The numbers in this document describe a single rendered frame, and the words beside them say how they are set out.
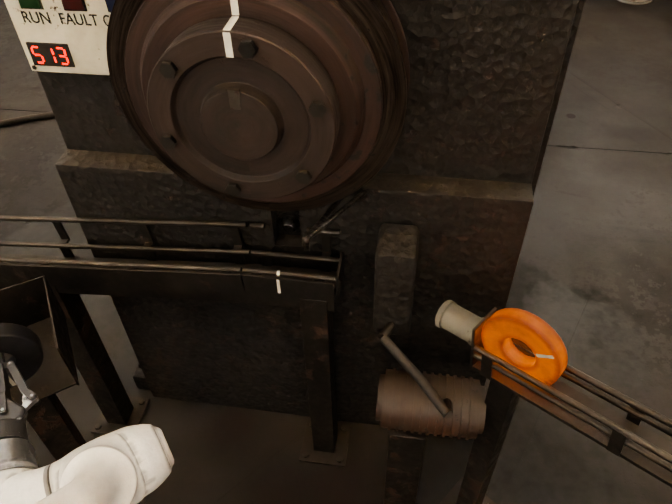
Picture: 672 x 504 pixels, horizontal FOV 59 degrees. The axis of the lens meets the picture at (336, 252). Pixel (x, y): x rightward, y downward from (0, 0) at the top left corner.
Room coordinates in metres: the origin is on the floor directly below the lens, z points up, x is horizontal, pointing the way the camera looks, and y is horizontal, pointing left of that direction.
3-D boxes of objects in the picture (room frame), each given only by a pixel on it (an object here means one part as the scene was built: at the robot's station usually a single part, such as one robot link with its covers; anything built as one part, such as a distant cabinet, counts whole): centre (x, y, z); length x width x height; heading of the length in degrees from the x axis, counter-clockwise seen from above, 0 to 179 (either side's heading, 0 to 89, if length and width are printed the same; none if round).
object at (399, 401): (0.68, -0.19, 0.27); 0.22 x 0.13 x 0.53; 80
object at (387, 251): (0.84, -0.12, 0.68); 0.11 x 0.08 x 0.24; 170
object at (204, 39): (0.78, 0.13, 1.11); 0.28 x 0.06 x 0.28; 80
